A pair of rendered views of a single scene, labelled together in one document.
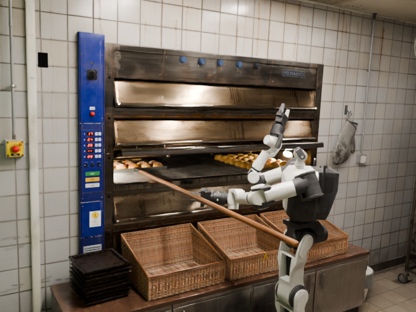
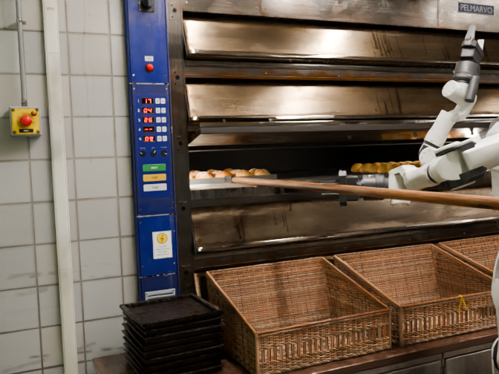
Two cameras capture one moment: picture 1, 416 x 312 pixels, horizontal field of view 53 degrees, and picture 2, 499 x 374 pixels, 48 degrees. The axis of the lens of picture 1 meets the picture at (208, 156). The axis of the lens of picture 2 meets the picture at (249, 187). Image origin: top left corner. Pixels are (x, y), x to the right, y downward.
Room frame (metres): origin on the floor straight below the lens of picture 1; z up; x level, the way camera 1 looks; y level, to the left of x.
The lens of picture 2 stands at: (0.53, 0.06, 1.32)
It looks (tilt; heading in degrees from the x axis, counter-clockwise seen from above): 4 degrees down; 8
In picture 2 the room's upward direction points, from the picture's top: 2 degrees counter-clockwise
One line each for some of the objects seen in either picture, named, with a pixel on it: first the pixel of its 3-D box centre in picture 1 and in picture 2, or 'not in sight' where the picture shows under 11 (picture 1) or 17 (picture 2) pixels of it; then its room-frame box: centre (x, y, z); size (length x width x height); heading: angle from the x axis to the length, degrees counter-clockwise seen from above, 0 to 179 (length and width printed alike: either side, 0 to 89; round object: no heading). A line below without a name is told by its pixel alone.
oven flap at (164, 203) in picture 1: (224, 196); (376, 213); (3.18, -0.14, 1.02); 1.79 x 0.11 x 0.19; 122
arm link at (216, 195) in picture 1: (210, 197); (357, 188); (2.45, -0.03, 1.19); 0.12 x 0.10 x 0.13; 88
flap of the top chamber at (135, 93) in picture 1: (229, 96); (371, 44); (3.18, -0.14, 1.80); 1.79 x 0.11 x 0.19; 122
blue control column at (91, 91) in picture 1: (59, 176); (113, 202); (3.42, 1.24, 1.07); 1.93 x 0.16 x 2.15; 32
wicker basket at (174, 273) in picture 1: (171, 257); (294, 308); (2.64, 0.21, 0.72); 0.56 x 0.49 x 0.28; 123
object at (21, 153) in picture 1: (14, 148); (25, 122); (2.35, 1.11, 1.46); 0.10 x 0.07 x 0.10; 122
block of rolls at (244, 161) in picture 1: (251, 160); (412, 166); (3.86, -0.41, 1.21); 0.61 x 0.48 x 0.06; 32
